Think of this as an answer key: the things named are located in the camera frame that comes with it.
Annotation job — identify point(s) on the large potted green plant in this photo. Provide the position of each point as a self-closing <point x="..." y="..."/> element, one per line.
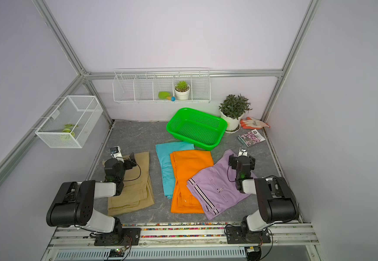
<point x="232" y="109"/>

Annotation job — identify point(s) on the purple shorts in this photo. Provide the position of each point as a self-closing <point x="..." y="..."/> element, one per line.
<point x="214" y="188"/>

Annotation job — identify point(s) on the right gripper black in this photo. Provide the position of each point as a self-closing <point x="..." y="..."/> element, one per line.
<point x="241" y="160"/>

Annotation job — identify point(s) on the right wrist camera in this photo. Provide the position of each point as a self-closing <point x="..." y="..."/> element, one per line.
<point x="243" y="151"/>

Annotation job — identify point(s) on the small potted succulent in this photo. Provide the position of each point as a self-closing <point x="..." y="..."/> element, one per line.
<point x="182" y="91"/>

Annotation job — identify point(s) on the khaki folded pants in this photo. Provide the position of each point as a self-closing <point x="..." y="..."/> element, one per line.
<point x="136" y="194"/>

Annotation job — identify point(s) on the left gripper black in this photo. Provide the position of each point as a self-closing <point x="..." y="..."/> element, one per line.
<point x="127" y="162"/>

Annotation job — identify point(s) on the white wire wall shelf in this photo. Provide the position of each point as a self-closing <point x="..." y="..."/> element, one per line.
<point x="143" y="85"/>

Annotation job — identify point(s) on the aluminium rail frame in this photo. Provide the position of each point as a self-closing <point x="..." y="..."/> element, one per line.
<point x="216" y="241"/>

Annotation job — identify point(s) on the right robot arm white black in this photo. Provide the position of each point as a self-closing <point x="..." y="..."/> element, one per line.
<point x="276" y="201"/>

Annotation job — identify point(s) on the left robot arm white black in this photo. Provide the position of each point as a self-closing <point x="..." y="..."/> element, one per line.
<point x="73" y="203"/>

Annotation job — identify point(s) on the green item in side basket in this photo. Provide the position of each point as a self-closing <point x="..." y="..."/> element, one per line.
<point x="68" y="133"/>

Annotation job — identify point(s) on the orange white work gloves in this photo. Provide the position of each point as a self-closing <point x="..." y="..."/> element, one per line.
<point x="252" y="123"/>

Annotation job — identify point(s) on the green plastic basket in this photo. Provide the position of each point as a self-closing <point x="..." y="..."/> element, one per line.
<point x="201" y="129"/>

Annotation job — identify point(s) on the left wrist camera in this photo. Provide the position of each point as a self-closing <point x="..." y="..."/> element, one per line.
<point x="116" y="152"/>

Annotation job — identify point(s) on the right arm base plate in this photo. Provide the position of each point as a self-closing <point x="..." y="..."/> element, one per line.
<point x="246" y="235"/>

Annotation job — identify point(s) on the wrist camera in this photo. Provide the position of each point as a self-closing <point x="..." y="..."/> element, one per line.
<point x="243" y="151"/>
<point x="116" y="152"/>

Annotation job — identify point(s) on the green toy in shelf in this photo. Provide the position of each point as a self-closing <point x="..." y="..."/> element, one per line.
<point x="163" y="95"/>

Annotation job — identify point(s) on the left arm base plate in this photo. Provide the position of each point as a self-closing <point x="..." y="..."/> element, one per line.
<point x="117" y="236"/>

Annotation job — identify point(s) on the purple flower seed packet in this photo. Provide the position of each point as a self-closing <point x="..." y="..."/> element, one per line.
<point x="251" y="138"/>

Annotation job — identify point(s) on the teal pants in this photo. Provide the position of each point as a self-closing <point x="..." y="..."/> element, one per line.
<point x="163" y="152"/>

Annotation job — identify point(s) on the white wire side basket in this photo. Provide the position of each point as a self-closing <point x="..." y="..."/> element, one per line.
<point x="80" y="110"/>

